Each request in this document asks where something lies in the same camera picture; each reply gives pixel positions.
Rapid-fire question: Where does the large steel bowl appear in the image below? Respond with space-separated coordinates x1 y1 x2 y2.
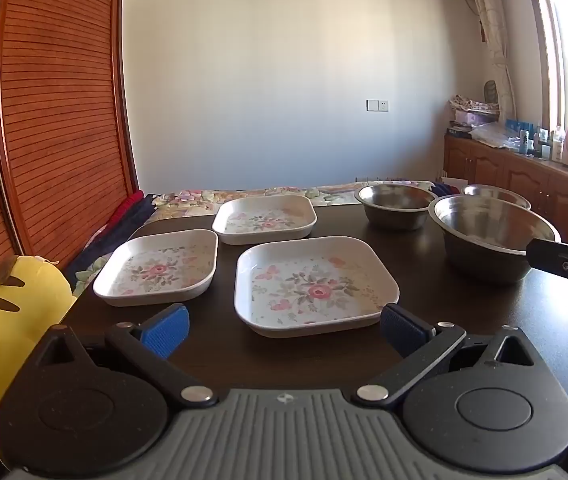
428 195 562 286

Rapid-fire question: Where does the row of bottles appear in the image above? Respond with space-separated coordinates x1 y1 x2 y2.
504 119 568 171

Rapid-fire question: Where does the pile of boxes and cloth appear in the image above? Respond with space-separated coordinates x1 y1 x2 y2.
449 95 500 136

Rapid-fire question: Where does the white floral square plate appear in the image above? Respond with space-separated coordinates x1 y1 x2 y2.
234 237 401 338
212 195 317 246
93 229 219 307

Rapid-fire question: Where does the wooden slatted wardrobe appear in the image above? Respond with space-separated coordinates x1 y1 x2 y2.
0 0 140 301

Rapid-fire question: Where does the red and navy cushion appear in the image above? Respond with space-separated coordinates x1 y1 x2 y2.
109 191 145 226

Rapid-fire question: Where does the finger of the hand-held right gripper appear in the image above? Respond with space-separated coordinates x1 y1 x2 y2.
525 237 568 281

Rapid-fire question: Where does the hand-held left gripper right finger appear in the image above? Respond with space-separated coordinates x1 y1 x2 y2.
354 303 542 407

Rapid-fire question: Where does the clear plastic bag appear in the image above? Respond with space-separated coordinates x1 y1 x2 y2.
469 122 525 148

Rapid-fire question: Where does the floral blanket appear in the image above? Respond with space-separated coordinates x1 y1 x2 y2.
71 180 437 296

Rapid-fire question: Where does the dark blue garment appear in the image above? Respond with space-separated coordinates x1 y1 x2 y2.
84 195 157 261

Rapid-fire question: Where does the wooden cabinet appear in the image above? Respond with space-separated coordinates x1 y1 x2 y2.
443 132 568 246

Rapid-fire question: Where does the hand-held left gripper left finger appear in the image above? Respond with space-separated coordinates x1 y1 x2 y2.
24 303 218 407

